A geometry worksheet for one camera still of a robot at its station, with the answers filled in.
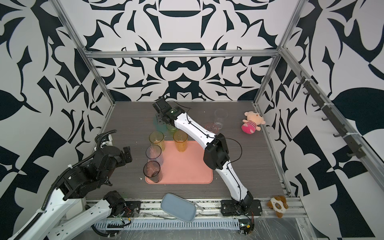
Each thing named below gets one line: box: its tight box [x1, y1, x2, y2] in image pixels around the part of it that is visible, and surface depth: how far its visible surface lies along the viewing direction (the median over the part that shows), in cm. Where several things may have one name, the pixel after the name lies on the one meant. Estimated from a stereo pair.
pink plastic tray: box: [145, 140, 214, 185], surface depth 87 cm
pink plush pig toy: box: [241, 110, 266, 135], surface depth 104 cm
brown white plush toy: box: [267, 195, 289, 218], surface depth 75 cm
